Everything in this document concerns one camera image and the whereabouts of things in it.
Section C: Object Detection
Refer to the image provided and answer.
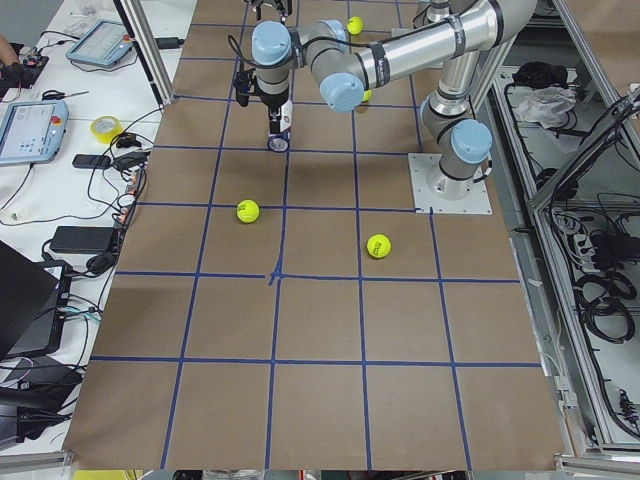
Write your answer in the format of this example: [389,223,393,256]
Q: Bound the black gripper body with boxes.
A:
[251,0,293,20]
[260,91,288,109]

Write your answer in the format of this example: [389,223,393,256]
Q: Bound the white blue tennis ball can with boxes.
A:
[267,100,293,153]

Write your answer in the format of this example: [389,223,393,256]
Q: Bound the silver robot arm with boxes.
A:
[234,1,536,200]

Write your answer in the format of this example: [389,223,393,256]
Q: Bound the metal base plate arm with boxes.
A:
[408,153,492,215]

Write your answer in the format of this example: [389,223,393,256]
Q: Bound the yellow tennis ball middle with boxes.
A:
[236,199,260,224]

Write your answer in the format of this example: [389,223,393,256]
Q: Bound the yellow tennis ball printed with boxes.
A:
[366,233,392,259]

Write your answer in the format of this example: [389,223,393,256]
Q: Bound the yellow tape roll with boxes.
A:
[90,115,124,145]

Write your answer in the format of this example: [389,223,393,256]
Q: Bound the blue teach pendant far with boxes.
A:
[65,20,133,68]

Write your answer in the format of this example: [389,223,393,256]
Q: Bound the blue teach pendant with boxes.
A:
[65,20,133,68]
[1,100,69,166]

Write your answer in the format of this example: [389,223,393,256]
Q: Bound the black phone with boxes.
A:
[72,154,111,170]

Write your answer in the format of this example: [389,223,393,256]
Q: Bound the black scissors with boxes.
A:
[41,89,88,101]

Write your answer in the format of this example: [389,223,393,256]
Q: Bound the black power adapter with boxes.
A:
[50,226,115,254]

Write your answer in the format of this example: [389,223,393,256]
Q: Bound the blue teach pendant near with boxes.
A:
[1,100,69,166]

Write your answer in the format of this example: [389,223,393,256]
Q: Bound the white crumpled cloth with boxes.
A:
[514,86,577,129]

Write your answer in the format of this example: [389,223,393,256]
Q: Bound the black laptop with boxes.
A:
[1,243,71,359]

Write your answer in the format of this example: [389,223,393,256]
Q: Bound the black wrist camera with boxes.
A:
[233,69,257,108]

